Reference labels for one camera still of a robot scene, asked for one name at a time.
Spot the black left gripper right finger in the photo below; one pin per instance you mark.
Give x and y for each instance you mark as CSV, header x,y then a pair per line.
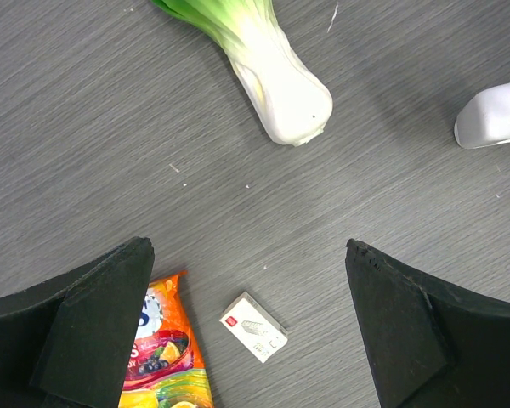
x,y
429,343

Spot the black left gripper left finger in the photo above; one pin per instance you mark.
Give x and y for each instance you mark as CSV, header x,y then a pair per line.
x,y
66,342

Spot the staples box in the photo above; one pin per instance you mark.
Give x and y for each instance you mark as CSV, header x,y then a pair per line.
x,y
254,327

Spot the white stapler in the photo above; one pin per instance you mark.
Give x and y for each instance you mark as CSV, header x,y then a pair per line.
x,y
485,120

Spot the colourful snack packet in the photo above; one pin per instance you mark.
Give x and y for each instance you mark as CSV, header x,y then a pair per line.
x,y
166,367

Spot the green bok choy toy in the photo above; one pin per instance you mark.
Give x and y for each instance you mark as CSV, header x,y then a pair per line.
x,y
292,103

